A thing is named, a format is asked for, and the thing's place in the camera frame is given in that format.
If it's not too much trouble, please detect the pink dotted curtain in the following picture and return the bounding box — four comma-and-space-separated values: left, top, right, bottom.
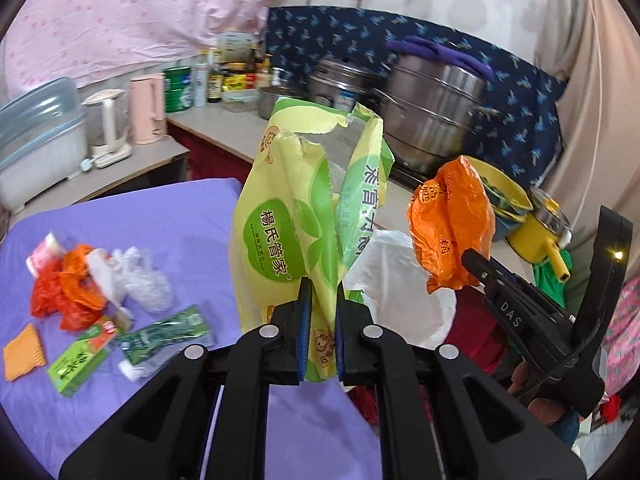
0, 0, 321, 111

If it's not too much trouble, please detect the large steel steamer pot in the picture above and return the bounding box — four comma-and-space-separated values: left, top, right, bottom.
377, 57, 506, 176

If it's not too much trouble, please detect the large blue basin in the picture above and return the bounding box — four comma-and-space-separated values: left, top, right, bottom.
492, 221, 527, 242

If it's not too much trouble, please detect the green cardboard box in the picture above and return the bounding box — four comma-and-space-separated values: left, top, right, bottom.
47, 316, 123, 397

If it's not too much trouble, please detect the white green carton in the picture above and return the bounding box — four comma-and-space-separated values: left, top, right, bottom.
215, 32, 253, 63

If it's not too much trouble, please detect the orange ribbed cloth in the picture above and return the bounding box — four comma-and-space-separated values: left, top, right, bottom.
2, 323, 47, 382

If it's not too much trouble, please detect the white bottle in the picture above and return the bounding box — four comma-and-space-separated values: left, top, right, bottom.
194, 62, 208, 108

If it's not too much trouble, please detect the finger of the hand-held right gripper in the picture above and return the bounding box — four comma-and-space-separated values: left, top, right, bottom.
461, 249, 507, 289
492, 260, 533, 292

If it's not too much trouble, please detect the beige curtain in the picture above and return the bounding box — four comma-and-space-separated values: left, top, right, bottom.
532, 0, 640, 271

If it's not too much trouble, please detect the white crumpled plastic bag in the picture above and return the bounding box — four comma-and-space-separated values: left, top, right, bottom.
87, 247, 128, 307

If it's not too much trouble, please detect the crumpled orange plastic bag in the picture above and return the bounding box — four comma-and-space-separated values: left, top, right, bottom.
31, 245, 108, 332

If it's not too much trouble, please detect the steel bowl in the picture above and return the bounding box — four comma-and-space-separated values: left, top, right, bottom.
257, 86, 301, 121

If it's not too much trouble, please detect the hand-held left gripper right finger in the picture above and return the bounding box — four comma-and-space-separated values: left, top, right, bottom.
335, 285, 586, 480

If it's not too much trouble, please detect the steel rice cooker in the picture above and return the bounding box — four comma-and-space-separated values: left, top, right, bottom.
306, 57, 381, 111

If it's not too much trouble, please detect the clear plastic container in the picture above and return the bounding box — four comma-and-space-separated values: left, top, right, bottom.
221, 89, 261, 113

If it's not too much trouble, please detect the green cloth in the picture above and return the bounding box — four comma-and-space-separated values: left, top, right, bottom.
532, 250, 571, 311

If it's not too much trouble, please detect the green tin can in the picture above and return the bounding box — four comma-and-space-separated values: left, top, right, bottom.
162, 66, 195, 114

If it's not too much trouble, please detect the black induction cooker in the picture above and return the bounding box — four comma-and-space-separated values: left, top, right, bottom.
387, 160, 431, 187

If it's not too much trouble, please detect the green foil wrapper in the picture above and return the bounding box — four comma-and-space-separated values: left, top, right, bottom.
116, 305, 211, 382

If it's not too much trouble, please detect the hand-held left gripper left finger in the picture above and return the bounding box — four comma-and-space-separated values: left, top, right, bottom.
59, 276, 314, 480

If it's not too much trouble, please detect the yellow seasoning packet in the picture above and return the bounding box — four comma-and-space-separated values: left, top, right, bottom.
222, 72, 258, 92

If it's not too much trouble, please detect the yellow green plastic packaging bag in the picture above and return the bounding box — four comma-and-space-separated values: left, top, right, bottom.
229, 97, 396, 393

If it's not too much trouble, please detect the pink packet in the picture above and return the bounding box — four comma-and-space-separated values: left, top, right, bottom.
26, 232, 66, 276

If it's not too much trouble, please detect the blue printed cloth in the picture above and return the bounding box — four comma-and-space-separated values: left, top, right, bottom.
265, 6, 568, 191

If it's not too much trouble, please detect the person's right hand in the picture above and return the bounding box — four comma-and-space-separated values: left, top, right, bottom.
506, 361, 576, 428

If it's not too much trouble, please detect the plastic dish-rack box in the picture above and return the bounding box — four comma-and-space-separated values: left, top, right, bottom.
0, 77, 91, 211

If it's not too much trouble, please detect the pink electric kettle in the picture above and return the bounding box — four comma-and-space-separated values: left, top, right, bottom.
129, 73, 168, 146

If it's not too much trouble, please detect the clear plastic bag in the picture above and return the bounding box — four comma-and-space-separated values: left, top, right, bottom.
117, 246, 174, 313

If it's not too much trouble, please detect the orange plastic bag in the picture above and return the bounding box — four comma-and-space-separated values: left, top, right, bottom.
406, 156, 497, 295
31, 245, 108, 332

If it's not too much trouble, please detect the trash bin with white liner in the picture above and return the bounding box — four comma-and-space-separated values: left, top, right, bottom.
345, 230, 458, 348

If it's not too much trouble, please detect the purple table cloth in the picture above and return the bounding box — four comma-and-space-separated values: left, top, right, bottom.
0, 177, 381, 480

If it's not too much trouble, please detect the yellow pot with handle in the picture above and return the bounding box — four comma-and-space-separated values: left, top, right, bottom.
505, 187, 574, 281

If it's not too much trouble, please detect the person's right forearm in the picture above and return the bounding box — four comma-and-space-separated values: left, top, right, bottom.
550, 410, 584, 449

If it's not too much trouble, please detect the dark sauce bottle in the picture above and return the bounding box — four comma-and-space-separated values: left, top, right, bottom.
206, 50, 224, 105

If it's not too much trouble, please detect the pink floral cloth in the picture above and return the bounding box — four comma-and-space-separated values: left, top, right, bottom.
597, 275, 640, 401

